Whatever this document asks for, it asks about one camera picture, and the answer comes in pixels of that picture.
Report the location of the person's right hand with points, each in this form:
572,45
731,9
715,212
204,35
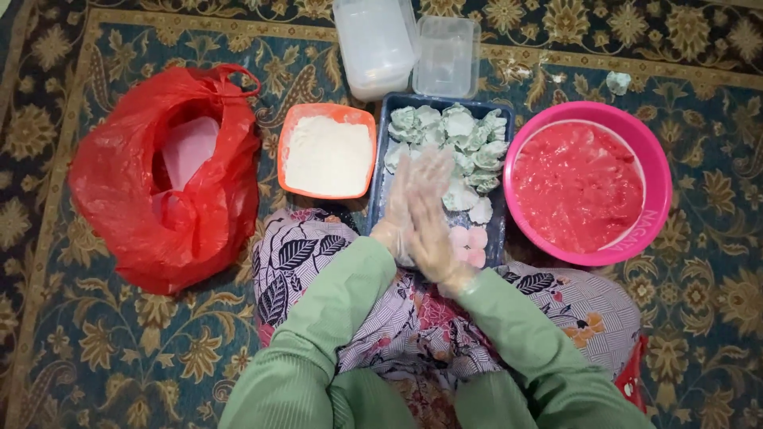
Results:
432,238

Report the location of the person's left hand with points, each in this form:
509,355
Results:
394,223

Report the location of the person's left fingers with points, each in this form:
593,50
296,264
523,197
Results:
405,179

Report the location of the person's right fingers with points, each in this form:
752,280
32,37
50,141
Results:
434,176

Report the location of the blue rectangular tray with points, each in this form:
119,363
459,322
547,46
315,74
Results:
381,179

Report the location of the pile of pale green dough pieces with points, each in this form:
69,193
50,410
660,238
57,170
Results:
471,143

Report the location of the pink flower-shaped dough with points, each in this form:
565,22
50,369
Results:
471,244

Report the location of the white flour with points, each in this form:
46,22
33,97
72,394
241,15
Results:
328,156

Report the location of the small clear plastic container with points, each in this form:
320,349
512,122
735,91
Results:
447,56

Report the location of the orange square plastic container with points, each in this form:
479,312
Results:
286,149

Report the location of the large clear plastic container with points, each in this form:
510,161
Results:
372,47

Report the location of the red dough mixture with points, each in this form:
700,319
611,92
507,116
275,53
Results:
575,184

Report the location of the person's floral patterned skirt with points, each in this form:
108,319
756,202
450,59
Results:
429,322

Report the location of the white packet in bag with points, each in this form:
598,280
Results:
191,149

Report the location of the pink plastic bowl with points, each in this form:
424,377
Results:
655,179

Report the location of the red plastic bag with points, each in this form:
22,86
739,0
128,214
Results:
155,238

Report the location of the red plastic object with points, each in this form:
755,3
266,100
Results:
632,375

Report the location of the patterned teal and gold carpet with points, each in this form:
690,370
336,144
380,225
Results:
119,357

